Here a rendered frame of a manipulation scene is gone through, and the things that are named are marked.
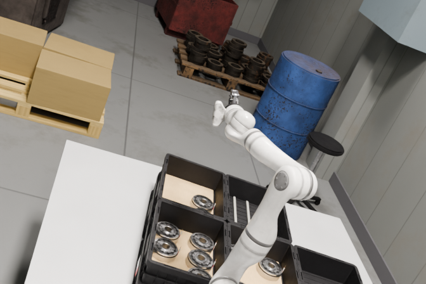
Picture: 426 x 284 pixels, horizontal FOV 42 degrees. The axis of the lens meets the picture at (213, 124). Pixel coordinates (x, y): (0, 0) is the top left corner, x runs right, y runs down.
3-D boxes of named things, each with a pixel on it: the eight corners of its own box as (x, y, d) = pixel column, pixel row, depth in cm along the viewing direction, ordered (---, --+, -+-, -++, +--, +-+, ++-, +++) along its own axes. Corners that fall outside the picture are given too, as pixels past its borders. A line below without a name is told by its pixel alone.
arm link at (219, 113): (214, 99, 191) (215, 103, 185) (246, 103, 192) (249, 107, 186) (211, 125, 193) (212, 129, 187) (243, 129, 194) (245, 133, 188)
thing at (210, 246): (213, 253, 218) (214, 252, 218) (189, 246, 216) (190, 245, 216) (213, 238, 227) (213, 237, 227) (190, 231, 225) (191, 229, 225)
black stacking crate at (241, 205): (281, 264, 237) (291, 244, 233) (216, 243, 233) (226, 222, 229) (272, 212, 273) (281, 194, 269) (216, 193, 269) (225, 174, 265)
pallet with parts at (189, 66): (278, 109, 666) (296, 72, 647) (174, 74, 633) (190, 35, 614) (265, 80, 747) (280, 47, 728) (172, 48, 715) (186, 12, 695)
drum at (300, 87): (307, 168, 544) (351, 85, 508) (248, 150, 528) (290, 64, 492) (292, 139, 598) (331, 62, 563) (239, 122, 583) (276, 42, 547)
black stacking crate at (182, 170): (215, 243, 233) (225, 221, 228) (149, 220, 228) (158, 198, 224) (215, 193, 269) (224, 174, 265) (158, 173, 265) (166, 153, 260)
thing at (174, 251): (177, 260, 206) (177, 258, 206) (151, 252, 204) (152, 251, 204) (177, 243, 215) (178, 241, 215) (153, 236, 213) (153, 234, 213)
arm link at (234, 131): (217, 129, 177) (238, 153, 167) (234, 108, 176) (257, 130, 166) (231, 137, 182) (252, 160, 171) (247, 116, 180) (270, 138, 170)
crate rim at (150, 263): (226, 292, 193) (229, 287, 192) (144, 266, 188) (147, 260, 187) (224, 225, 229) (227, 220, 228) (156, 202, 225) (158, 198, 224)
